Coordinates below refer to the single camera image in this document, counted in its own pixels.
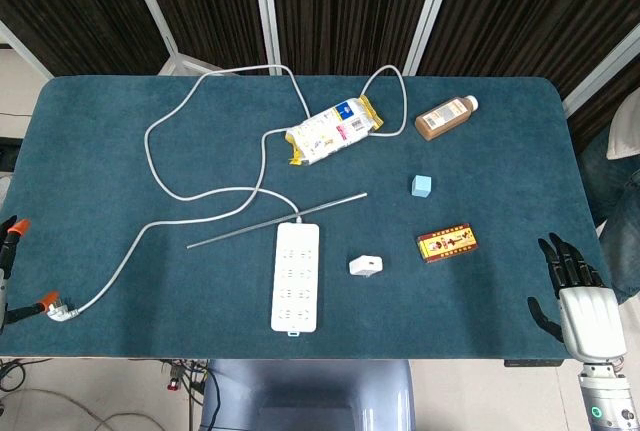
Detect grey floor cable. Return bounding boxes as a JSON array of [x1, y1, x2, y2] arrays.
[[0, 388, 151, 431]]

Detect white screen foot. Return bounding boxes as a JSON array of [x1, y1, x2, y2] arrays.
[[158, 50, 227, 76]]

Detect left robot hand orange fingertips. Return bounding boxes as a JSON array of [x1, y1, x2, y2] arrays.
[[0, 214, 62, 335]]

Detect white plug adapter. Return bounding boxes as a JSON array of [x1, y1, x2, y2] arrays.
[[348, 255, 385, 280]]

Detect brown bottle white cap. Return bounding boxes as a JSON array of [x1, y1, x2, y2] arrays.
[[414, 94, 480, 142]]

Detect white yellow snack package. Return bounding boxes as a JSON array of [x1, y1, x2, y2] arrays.
[[284, 95, 385, 166]]

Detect dark slatted screen panel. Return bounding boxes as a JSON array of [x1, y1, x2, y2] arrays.
[[134, 0, 269, 75], [269, 0, 444, 76], [567, 58, 640, 155], [0, 0, 169, 77], [417, 0, 640, 100]]

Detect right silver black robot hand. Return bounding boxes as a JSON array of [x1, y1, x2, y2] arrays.
[[527, 232, 628, 363]]

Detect teal table cloth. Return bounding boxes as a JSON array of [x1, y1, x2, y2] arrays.
[[0, 74, 625, 360]]

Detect black box on floor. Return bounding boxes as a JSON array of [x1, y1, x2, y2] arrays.
[[0, 136, 22, 172]]

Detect white screen frame post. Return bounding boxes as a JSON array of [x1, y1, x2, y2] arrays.
[[560, 23, 640, 117], [402, 0, 461, 77], [0, 19, 55, 81], [251, 0, 282, 76], [119, 0, 180, 58]]

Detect white power strip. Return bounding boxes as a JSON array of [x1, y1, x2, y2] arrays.
[[270, 222, 321, 338]]

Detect white power strip cable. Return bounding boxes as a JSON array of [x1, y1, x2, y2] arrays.
[[47, 64, 407, 323]]

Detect tangled black cable bundle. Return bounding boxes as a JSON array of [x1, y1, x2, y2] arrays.
[[158, 358, 222, 431]]

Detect red yellow small box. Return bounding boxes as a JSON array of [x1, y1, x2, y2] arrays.
[[416, 222, 480, 265]]

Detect thin metal rod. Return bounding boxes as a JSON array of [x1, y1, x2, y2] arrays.
[[186, 192, 368, 250]]

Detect blue-grey robot torso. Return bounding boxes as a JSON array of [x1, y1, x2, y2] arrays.
[[199, 358, 416, 431]]

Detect light blue cube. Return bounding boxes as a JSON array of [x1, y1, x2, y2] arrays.
[[410, 174, 433, 199]]

